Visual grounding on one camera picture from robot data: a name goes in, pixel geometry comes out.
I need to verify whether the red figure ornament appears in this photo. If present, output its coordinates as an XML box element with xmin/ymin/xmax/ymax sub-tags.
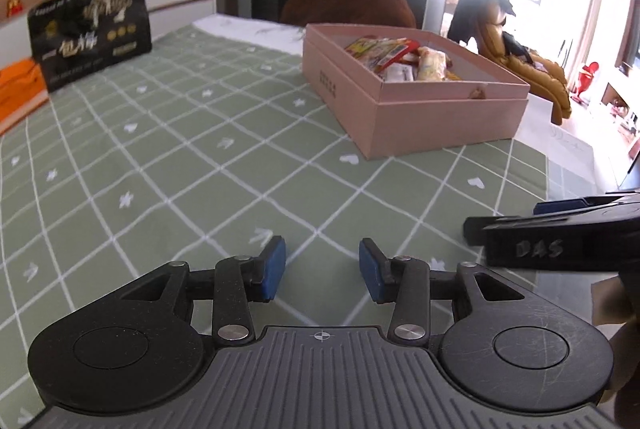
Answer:
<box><xmin>572</xmin><ymin>61</ymin><xmax>601</xmax><ymax>106</ymax></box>

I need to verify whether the orange box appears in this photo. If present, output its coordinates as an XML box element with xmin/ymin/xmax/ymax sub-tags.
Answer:
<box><xmin>0</xmin><ymin>56</ymin><xmax>51</xmax><ymax>136</ymax></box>

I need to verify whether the white paper sheet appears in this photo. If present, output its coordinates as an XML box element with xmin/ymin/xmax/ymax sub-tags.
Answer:
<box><xmin>515</xmin><ymin>96</ymin><xmax>601</xmax><ymax>197</ymax></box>
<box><xmin>192</xmin><ymin>14</ymin><xmax>307</xmax><ymax>56</ymax></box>

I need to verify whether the pink cardboard box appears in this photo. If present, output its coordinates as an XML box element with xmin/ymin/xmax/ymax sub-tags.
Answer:
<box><xmin>301</xmin><ymin>23</ymin><xmax>531</xmax><ymax>160</ymax></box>

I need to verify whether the pile of assorted snack packets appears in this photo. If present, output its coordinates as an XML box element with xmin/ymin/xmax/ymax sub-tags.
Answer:
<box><xmin>342</xmin><ymin>36</ymin><xmax>463</xmax><ymax>84</ymax></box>

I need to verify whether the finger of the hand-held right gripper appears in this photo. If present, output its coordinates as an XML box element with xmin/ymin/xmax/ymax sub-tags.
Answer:
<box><xmin>462</xmin><ymin>204</ymin><xmax>640</xmax><ymax>271</ymax></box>
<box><xmin>532</xmin><ymin>194</ymin><xmax>640</xmax><ymax>217</ymax></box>

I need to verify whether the black jacket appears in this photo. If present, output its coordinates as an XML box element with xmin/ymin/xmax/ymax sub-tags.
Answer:
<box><xmin>447</xmin><ymin>0</ymin><xmax>517</xmax><ymax>56</ymax></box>

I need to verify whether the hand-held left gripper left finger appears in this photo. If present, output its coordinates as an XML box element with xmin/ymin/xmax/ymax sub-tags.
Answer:
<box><xmin>117</xmin><ymin>235</ymin><xmax>287</xmax><ymax>346</ymax></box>

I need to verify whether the green checked tablecloth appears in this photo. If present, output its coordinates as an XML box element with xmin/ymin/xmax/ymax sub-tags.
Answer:
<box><xmin>0</xmin><ymin>25</ymin><xmax>551</xmax><ymax>429</ymax></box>

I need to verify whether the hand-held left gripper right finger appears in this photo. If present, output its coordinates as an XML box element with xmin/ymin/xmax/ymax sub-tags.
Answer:
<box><xmin>359</xmin><ymin>238</ymin><xmax>532</xmax><ymax>347</ymax></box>

